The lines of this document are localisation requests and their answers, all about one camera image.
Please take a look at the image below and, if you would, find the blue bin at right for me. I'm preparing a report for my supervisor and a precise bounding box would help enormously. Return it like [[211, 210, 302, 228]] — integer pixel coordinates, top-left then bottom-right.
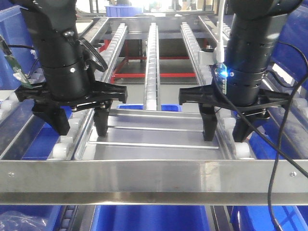
[[271, 0, 308, 81]]

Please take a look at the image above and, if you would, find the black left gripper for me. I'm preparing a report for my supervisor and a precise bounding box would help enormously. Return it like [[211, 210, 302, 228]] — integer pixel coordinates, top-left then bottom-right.
[[15, 81, 127, 137]]

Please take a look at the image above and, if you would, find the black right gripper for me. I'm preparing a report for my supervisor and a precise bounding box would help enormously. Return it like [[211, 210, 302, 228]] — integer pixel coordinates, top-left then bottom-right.
[[179, 85, 290, 142]]

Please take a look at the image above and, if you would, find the silver metal tray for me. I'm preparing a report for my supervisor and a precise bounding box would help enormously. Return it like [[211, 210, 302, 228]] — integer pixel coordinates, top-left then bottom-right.
[[75, 109, 231, 160]]

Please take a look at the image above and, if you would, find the blue bin under rollers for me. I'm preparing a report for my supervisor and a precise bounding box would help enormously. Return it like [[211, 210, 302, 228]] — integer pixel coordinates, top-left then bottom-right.
[[116, 103, 182, 113]]

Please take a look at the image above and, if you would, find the blue bin lower right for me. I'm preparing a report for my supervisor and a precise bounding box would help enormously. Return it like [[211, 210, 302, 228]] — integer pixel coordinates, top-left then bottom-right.
[[227, 205, 308, 231]]

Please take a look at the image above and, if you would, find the steel front shelf beam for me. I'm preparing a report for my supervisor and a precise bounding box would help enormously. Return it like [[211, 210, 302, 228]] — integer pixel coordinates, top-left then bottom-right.
[[0, 158, 308, 206]]

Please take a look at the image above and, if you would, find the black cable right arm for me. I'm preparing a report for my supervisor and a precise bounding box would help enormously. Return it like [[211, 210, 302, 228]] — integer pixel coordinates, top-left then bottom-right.
[[211, 40, 308, 231]]

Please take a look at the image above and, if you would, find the green circuit board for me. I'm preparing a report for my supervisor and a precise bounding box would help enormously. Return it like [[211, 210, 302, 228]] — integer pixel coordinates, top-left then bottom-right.
[[0, 36, 33, 89]]

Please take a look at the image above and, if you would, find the red steel frame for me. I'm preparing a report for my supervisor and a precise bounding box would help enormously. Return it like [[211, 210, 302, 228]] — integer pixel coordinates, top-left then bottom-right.
[[95, 37, 206, 84]]

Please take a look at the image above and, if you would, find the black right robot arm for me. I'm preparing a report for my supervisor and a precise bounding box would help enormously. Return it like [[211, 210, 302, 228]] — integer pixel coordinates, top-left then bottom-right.
[[179, 0, 301, 142]]

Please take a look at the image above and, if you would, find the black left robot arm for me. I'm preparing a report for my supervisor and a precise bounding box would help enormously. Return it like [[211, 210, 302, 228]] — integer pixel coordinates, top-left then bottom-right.
[[15, 0, 127, 136]]

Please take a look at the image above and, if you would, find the blue bin far left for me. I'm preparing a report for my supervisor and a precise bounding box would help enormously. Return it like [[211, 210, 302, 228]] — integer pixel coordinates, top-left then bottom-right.
[[0, 1, 36, 90]]

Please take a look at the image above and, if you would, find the blue bin lower middle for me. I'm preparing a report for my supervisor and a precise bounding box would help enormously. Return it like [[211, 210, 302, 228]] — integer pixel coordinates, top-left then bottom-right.
[[91, 205, 210, 231]]

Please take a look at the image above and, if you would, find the roller rail with white wheels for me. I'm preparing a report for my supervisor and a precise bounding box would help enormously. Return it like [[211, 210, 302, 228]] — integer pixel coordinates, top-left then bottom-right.
[[143, 23, 158, 111]]

